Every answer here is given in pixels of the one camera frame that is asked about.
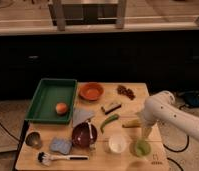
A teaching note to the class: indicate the dark red bowl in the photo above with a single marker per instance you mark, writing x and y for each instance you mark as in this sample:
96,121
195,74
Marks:
81,136

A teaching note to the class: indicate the green plastic tray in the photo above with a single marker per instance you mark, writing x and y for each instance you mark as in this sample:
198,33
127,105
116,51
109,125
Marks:
48,94

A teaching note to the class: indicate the white dish brush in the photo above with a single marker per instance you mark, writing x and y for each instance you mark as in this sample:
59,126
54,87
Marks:
46,158

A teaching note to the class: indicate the dark blue object on floor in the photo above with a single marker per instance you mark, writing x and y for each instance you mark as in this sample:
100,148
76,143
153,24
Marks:
191,99

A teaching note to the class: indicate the yellow banana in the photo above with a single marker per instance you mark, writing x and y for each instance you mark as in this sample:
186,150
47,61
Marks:
131,124

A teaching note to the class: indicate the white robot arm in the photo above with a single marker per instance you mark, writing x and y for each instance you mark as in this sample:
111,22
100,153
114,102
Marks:
160,107

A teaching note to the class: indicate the orange peach fruit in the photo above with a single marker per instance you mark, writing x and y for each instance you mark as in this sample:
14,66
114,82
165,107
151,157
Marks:
61,108

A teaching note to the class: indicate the white spoon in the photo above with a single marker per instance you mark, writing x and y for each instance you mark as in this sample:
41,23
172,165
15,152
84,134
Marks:
90,130

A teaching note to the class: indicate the metal cup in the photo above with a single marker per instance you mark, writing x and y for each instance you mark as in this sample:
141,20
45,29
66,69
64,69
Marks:
33,140

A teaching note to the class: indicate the wooden chair frame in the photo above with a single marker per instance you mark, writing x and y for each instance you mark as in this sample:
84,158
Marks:
87,12

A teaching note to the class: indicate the grey cloth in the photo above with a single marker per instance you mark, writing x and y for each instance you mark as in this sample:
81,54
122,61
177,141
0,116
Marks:
81,115

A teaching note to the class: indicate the black rectangular eraser block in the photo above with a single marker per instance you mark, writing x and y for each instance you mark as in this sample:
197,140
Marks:
106,109

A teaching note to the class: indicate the bunch of dark grapes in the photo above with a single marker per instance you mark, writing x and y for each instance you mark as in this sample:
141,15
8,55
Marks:
122,90

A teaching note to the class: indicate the orange red bowl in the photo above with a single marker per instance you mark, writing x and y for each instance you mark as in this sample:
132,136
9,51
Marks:
91,91

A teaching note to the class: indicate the green pepper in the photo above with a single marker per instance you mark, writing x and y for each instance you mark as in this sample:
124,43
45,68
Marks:
108,120

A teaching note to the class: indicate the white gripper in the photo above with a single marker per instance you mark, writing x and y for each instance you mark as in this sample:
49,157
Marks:
148,118

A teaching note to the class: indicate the blue sponge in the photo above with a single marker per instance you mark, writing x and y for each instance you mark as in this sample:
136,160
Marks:
60,145

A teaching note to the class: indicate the green cup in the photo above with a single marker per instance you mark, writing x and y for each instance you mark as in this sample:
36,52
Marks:
141,148

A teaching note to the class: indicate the white cup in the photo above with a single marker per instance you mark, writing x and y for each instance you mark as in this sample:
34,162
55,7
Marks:
117,143

